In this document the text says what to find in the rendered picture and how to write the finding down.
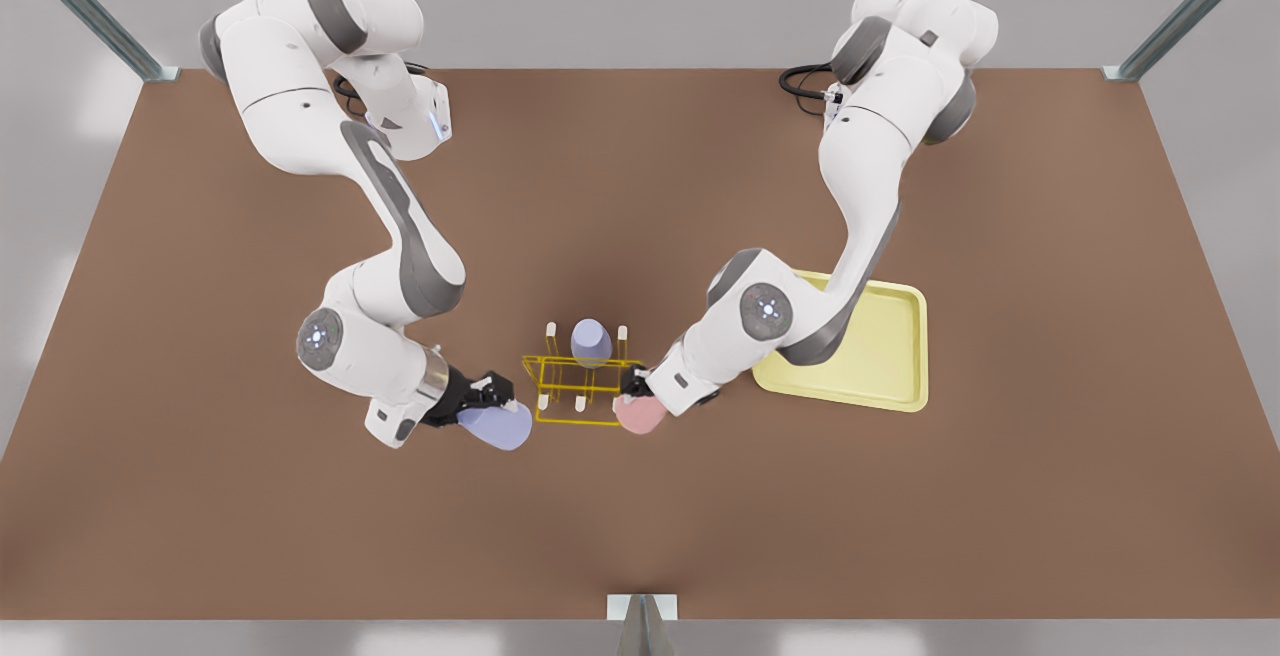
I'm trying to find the yellow wire cup rack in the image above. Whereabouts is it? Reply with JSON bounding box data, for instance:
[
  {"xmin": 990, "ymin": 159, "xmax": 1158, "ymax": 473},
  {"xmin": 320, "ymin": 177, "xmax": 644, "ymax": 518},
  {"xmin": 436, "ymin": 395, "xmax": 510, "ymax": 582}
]
[{"xmin": 521, "ymin": 322, "xmax": 646, "ymax": 428}]

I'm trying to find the pink cup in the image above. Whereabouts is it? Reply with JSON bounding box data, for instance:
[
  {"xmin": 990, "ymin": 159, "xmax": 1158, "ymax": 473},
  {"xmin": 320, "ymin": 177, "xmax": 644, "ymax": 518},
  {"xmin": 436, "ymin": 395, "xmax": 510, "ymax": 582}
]
[{"xmin": 613, "ymin": 394, "xmax": 667, "ymax": 436}]

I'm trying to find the lavender cup with wide rim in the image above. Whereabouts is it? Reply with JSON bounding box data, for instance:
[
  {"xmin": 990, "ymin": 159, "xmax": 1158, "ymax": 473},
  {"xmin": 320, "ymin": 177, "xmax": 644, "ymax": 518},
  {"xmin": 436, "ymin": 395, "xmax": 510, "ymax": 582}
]
[{"xmin": 456, "ymin": 402, "xmax": 533, "ymax": 452}]

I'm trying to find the black cable loop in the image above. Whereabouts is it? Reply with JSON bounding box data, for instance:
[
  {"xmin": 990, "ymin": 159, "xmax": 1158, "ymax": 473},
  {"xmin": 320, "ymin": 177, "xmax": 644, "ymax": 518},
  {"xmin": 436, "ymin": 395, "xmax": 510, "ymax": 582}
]
[
  {"xmin": 333, "ymin": 61, "xmax": 430, "ymax": 118},
  {"xmin": 779, "ymin": 62, "xmax": 844, "ymax": 118}
]

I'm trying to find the pale yellow tray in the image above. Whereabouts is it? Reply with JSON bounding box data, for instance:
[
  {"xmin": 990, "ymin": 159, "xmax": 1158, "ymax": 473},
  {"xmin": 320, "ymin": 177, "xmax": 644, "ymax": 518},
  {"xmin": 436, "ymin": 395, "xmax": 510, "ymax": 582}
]
[{"xmin": 751, "ymin": 269, "xmax": 930, "ymax": 413}]

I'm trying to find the lavender cup upside down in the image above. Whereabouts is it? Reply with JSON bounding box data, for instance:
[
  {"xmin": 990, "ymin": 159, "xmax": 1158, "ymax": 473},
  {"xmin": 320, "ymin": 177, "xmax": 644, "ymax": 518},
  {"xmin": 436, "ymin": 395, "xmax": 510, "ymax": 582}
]
[{"xmin": 570, "ymin": 318, "xmax": 613, "ymax": 368}]

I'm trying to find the silver frame post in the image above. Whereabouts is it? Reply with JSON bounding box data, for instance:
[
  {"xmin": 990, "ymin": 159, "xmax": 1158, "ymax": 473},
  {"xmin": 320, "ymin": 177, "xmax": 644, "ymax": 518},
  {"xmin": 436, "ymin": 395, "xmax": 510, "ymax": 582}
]
[
  {"xmin": 1102, "ymin": 0, "xmax": 1280, "ymax": 84},
  {"xmin": 0, "ymin": 0, "xmax": 182, "ymax": 84},
  {"xmin": 607, "ymin": 593, "xmax": 679, "ymax": 656}
]

